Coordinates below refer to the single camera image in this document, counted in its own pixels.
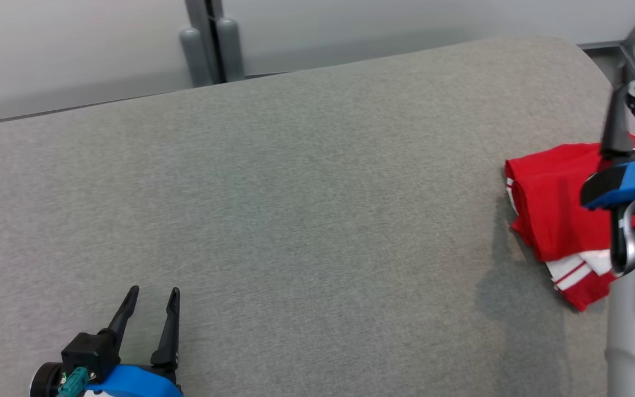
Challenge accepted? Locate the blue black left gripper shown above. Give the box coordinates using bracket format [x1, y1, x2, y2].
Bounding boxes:
[30, 285, 184, 397]

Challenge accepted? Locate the red shirt with white sleeves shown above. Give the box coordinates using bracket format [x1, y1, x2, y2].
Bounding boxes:
[504, 135, 635, 313]

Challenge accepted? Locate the left black cable teal plug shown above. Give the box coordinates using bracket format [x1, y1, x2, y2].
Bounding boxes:
[57, 367, 89, 397]

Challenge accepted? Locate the grey cylindrical post foot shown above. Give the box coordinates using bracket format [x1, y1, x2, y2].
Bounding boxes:
[217, 18, 245, 82]
[180, 28, 213, 88]

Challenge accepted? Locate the grey metal partition post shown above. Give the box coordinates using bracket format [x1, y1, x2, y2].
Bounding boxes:
[185, 0, 224, 83]

